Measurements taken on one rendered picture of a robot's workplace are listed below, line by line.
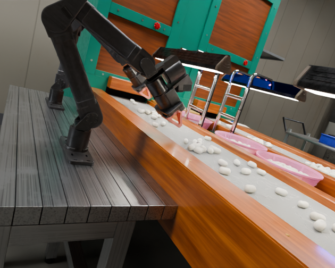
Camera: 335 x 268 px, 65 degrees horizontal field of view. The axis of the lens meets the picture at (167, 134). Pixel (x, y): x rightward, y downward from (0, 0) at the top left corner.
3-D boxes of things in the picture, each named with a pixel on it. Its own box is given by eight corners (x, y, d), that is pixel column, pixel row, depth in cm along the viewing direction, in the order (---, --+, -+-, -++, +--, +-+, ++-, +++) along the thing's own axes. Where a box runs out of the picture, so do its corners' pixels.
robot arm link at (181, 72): (179, 72, 88) (161, 40, 82) (190, 75, 80) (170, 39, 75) (151, 92, 86) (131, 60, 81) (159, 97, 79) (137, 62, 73)
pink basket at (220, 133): (249, 171, 114) (256, 151, 112) (199, 148, 129) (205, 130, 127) (267, 166, 135) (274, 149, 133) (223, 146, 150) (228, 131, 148)
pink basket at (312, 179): (287, 201, 91) (298, 176, 89) (235, 168, 113) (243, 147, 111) (326, 201, 105) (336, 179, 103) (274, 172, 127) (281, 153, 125)
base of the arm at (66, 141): (85, 118, 87) (64, 115, 84) (101, 139, 71) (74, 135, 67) (81, 141, 89) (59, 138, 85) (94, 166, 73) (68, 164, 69)
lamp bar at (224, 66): (216, 70, 104) (222, 52, 102) (151, 57, 155) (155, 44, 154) (231, 75, 108) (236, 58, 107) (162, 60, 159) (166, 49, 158)
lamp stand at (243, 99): (227, 147, 151) (255, 71, 142) (207, 135, 168) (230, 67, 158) (249, 150, 161) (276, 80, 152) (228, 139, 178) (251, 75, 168)
